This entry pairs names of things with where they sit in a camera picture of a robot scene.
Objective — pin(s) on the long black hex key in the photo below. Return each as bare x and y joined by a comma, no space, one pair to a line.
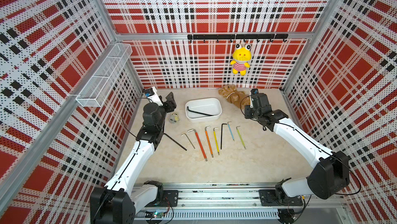
175,141

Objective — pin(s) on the orange handled hex key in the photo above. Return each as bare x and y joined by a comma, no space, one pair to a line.
208,141

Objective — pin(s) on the green handled hex key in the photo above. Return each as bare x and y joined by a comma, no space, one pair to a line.
240,136

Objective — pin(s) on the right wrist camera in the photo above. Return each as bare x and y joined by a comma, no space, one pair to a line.
253,92

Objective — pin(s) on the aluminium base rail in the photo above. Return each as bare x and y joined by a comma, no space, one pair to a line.
241,201

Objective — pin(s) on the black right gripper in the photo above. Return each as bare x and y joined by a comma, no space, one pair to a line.
247,115

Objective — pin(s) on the black wall hook rail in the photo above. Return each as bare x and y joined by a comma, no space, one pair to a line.
237,36

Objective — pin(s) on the yellow frog plush toy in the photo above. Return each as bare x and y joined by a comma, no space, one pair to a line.
241,57

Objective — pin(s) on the blue handled hex key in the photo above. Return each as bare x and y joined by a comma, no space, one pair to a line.
230,130

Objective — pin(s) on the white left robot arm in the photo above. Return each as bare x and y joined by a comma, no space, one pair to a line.
117,202

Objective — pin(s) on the short black hex key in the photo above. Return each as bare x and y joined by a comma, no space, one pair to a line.
200,113

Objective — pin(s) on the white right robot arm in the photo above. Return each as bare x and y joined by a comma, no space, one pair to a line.
330,172

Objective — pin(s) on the white plastic storage box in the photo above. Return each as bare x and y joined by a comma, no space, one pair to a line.
205,105

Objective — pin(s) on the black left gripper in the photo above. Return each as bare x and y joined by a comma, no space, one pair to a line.
169,104

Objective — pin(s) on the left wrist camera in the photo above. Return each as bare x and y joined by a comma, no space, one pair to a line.
151,94

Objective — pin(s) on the small silver hex key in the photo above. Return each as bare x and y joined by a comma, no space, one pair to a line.
186,136

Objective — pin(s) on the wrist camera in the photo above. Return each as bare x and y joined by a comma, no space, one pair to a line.
151,94
253,92

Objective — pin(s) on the clear tape roll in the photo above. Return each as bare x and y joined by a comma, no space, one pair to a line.
174,118

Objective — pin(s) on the brown plush teddy bear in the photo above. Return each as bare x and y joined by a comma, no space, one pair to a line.
234,96

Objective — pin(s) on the yellow handled hex key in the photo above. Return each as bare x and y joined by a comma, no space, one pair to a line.
216,141

